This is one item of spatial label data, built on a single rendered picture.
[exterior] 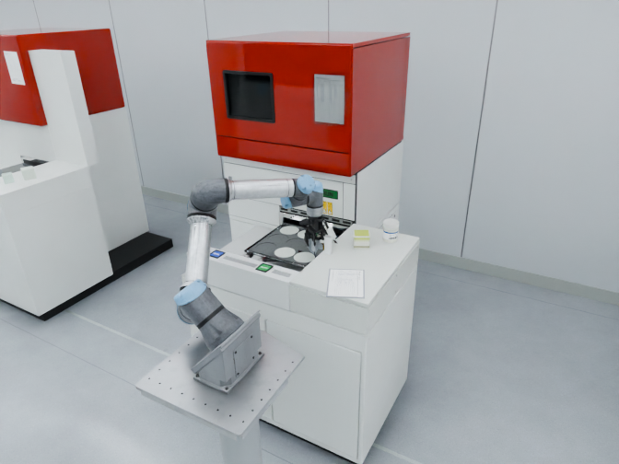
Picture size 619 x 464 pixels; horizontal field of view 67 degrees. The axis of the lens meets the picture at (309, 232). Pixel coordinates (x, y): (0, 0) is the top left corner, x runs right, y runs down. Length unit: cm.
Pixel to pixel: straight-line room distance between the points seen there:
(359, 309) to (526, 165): 213
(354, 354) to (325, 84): 118
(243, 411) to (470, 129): 265
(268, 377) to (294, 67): 136
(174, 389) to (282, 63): 147
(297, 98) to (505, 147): 179
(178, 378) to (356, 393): 75
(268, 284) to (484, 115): 217
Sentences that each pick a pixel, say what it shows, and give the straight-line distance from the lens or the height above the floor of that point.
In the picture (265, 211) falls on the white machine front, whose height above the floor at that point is 92.
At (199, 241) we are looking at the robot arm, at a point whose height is 116.
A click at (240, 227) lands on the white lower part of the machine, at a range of 283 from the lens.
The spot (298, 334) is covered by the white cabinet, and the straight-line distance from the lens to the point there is 204.
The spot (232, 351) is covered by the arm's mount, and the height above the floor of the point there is 96.
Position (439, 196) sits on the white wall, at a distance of 383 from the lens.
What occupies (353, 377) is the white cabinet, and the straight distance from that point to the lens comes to 203.
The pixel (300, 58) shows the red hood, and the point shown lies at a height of 175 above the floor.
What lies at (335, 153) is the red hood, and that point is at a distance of 225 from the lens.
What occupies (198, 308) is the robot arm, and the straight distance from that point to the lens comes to 166.
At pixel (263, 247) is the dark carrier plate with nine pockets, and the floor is 90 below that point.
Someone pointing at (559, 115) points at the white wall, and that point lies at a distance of 354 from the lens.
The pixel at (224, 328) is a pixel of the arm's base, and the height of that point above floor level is 100.
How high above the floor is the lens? 199
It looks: 26 degrees down
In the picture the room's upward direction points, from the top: 1 degrees counter-clockwise
